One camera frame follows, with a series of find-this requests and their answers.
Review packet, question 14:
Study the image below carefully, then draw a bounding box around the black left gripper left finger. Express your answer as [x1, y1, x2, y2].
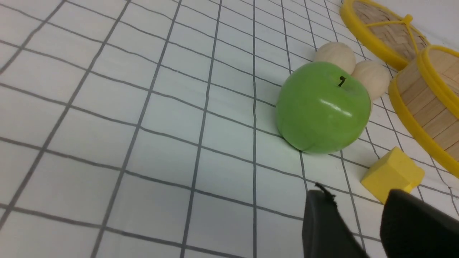
[302, 183, 369, 258]

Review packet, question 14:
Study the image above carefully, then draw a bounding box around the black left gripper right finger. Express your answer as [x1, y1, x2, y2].
[380, 189, 459, 258]

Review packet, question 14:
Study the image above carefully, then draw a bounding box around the cream bun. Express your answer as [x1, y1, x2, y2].
[351, 60, 391, 101]
[313, 42, 357, 75]

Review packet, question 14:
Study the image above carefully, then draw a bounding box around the bamboo steamer tray yellow rim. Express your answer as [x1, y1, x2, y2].
[389, 45, 459, 176]

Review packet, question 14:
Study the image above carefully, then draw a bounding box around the bamboo steamer lid yellow rim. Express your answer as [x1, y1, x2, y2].
[340, 0, 430, 71]

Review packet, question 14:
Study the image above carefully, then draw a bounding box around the yellow foam cube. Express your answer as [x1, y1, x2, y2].
[360, 147, 425, 204]

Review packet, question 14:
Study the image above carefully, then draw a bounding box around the green plastic apple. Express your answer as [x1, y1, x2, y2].
[275, 62, 372, 154]

